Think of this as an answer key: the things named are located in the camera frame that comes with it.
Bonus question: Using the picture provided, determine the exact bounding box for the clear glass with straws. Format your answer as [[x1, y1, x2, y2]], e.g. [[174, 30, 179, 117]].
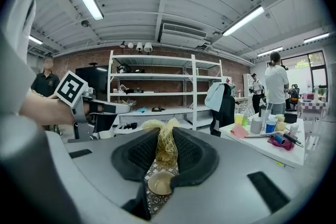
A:
[[260, 108, 272, 124]]

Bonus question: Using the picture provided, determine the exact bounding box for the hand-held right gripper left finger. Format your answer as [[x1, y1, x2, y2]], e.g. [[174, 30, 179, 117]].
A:
[[110, 127, 160, 220]]

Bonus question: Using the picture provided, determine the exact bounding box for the black box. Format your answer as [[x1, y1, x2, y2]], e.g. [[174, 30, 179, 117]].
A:
[[283, 112, 298, 124]]

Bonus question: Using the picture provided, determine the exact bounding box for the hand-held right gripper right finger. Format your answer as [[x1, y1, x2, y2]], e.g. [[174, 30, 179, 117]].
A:
[[169, 127, 220, 194]]

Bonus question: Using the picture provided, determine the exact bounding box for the grey mug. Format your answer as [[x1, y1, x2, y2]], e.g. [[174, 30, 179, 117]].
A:
[[249, 116, 264, 135]]

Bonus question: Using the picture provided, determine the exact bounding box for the pink checkered cloth table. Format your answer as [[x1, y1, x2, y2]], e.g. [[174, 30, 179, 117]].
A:
[[297, 99, 328, 120]]

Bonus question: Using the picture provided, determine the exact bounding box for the black television screen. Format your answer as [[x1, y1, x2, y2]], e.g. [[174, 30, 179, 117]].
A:
[[75, 65, 109, 95]]

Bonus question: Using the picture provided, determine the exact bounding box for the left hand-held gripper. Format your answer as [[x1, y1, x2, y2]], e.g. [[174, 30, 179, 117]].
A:
[[54, 70, 132, 143]]

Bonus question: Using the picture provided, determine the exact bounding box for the white bucket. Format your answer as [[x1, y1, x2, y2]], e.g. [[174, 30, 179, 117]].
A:
[[99, 130, 117, 140]]

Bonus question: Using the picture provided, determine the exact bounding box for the beige round sponge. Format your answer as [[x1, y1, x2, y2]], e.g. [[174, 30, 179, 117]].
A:
[[274, 114, 287, 132]]

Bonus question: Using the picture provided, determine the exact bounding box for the blue cup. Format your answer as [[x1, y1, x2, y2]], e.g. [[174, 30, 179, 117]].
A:
[[265, 120, 277, 134]]

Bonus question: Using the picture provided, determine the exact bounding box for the light blue jacket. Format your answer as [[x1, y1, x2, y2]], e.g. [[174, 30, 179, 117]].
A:
[[204, 82, 227, 112]]

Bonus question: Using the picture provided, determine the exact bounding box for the black office chair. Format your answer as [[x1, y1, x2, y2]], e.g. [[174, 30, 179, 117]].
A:
[[209, 83, 236, 137]]

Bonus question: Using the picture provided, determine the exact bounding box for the cardboard box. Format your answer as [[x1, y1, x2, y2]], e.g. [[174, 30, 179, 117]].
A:
[[114, 99, 138, 107]]

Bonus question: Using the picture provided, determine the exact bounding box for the narrow white shelving unit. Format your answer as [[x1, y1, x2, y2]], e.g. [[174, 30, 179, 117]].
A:
[[191, 54, 223, 131]]

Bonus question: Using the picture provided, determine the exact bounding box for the yellow cup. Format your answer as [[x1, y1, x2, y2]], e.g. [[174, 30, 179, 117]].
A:
[[234, 112, 245, 126]]

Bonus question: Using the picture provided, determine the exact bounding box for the blue lint roller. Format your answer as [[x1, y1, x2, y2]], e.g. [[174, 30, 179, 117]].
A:
[[272, 132, 305, 148]]

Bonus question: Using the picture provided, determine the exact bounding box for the person's left forearm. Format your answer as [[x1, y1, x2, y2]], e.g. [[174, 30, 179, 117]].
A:
[[18, 91, 76, 126]]

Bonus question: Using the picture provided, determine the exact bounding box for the pink cloth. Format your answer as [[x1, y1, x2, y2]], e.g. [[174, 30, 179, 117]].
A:
[[230, 123, 249, 140]]

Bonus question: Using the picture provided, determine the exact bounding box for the black wire mesh basket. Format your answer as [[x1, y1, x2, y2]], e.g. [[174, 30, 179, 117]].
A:
[[143, 158, 182, 217]]

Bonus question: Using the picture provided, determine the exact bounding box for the white cubby bookcase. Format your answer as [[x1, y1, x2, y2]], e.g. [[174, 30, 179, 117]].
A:
[[242, 73, 254, 99]]

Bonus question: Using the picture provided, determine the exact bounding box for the black-framed window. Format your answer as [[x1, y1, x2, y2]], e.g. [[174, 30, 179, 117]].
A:
[[280, 50, 329, 99]]

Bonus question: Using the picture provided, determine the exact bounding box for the metal straw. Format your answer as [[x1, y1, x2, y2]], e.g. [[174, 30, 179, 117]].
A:
[[244, 133, 274, 139]]

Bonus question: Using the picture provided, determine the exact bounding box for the white table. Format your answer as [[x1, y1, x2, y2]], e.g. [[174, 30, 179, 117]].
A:
[[218, 112, 307, 169]]

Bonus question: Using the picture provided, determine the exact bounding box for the white ceiling air conditioner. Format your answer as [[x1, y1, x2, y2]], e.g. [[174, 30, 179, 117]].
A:
[[158, 22, 208, 48]]

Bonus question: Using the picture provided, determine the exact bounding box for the person's white shirt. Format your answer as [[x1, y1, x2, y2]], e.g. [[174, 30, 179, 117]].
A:
[[0, 0, 37, 113]]

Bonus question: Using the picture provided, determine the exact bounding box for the magenta cloth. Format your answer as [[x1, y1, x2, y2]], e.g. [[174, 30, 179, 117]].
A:
[[267, 135, 295, 152]]

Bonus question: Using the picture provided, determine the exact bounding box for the black strap bundle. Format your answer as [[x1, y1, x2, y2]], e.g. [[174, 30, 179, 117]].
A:
[[114, 122, 139, 132]]

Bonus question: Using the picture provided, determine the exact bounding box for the black helmet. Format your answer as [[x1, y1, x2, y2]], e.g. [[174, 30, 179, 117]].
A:
[[116, 63, 132, 74]]

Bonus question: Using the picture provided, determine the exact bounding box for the wide white shelving unit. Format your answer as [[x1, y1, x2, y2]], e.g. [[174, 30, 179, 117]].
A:
[[107, 49, 197, 131]]

